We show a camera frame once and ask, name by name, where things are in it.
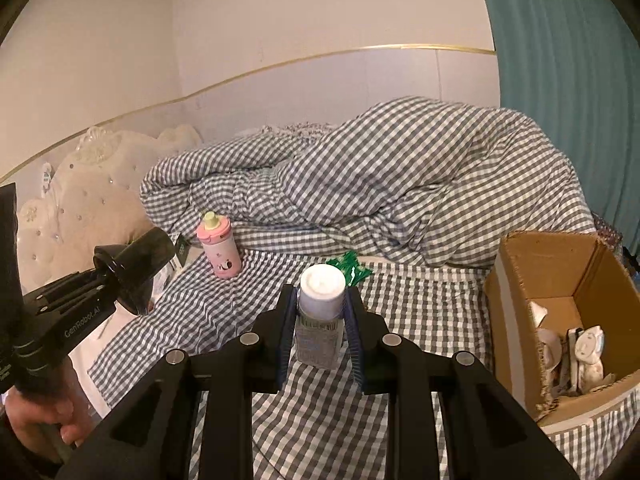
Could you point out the grey checked bed sheet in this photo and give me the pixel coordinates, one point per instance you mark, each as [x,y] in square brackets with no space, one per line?
[319,425]

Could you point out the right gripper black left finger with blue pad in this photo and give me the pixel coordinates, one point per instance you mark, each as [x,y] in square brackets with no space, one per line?
[149,434]

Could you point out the grey checked duvet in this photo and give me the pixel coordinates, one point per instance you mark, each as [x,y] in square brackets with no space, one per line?
[413,180]

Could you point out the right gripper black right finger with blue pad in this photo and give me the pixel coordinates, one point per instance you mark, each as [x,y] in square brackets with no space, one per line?
[488,434]

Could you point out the brown cardboard box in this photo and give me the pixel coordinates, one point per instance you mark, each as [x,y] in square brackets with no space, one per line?
[559,281]

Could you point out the white tape roll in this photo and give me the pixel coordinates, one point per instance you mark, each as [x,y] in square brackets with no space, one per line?
[551,343]

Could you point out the teal curtain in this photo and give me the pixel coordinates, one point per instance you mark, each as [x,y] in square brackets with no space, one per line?
[573,66]

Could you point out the white tube with label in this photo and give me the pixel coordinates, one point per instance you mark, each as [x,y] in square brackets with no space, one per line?
[320,317]

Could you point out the white bunny plush toy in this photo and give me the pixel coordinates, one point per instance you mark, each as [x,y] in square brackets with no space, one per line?
[585,349]

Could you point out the person's left hand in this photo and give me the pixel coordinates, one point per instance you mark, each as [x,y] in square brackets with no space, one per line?
[41,420]

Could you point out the pink baby bottle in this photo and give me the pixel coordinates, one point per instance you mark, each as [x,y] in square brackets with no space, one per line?
[216,238]

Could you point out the green snack packet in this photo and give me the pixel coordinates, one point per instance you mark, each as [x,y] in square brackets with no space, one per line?
[353,270]

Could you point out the black glossy bottle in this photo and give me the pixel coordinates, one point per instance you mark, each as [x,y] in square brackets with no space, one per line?
[129,270]

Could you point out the small dark green box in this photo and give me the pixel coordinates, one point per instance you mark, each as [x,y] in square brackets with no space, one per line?
[181,249]

